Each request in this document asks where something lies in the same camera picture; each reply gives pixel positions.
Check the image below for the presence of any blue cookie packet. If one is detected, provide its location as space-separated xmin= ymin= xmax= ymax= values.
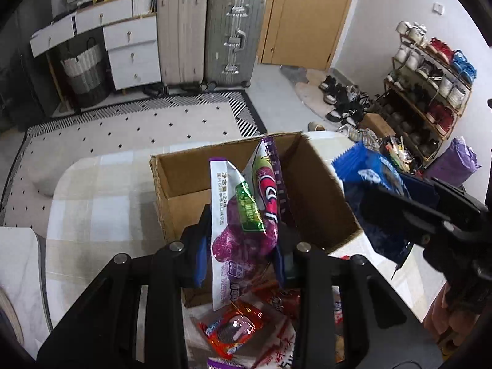
xmin=332 ymin=142 xmax=413 ymax=268

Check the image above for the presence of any red cookie packet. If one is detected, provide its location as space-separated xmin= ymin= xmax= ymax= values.
xmin=198 ymin=300 xmax=266 ymax=360

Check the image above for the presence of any white red noodle snack bag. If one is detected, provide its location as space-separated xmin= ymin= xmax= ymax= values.
xmin=252 ymin=316 xmax=296 ymax=368

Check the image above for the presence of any checked tablecloth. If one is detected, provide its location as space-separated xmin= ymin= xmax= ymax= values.
xmin=46 ymin=131 xmax=432 ymax=327

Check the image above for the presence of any small brown cardboard box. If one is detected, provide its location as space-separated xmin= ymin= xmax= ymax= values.
xmin=359 ymin=113 xmax=396 ymax=138

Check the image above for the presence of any wooden shoe rack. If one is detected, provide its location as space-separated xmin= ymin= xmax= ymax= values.
xmin=375 ymin=34 xmax=472 ymax=168

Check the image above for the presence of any beige slipper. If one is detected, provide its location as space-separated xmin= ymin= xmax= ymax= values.
xmin=308 ymin=122 xmax=325 ymax=132

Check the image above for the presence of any round door mat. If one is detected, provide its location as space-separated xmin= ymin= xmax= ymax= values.
xmin=280 ymin=65 xmax=334 ymax=117

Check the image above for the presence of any black and white rug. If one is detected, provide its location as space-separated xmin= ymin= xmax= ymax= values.
xmin=1 ymin=89 xmax=266 ymax=233

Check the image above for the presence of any wooden door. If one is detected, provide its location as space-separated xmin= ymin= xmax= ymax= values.
xmin=258 ymin=0 xmax=352 ymax=70

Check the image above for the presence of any woven laundry basket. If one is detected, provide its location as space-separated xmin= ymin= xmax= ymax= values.
xmin=61 ymin=37 xmax=110 ymax=109

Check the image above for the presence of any silver hard suitcase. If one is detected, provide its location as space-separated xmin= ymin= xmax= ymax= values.
xmin=204 ymin=0 xmax=265 ymax=91

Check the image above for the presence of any white drawer desk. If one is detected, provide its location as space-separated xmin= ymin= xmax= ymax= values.
xmin=30 ymin=0 xmax=161 ymax=90

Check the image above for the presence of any beige hard suitcase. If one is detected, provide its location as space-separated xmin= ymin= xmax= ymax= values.
xmin=157 ymin=0 xmax=208 ymax=86

